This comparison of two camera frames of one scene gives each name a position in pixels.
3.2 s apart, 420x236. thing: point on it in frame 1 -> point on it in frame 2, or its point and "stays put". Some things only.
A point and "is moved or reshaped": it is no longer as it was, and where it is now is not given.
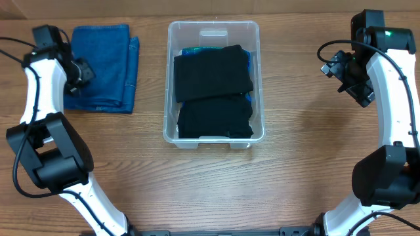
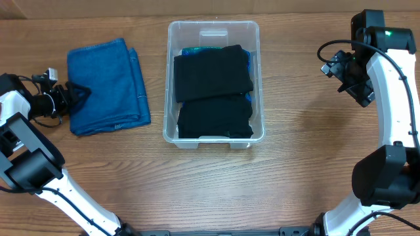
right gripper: x=351 y=90 stays put
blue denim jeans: x=113 y=55 is moved or reshaped
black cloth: x=219 y=73 stays put
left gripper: x=89 y=74 -> x=81 y=101
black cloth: x=226 y=117 stays put
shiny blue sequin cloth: x=192 y=50 stays put
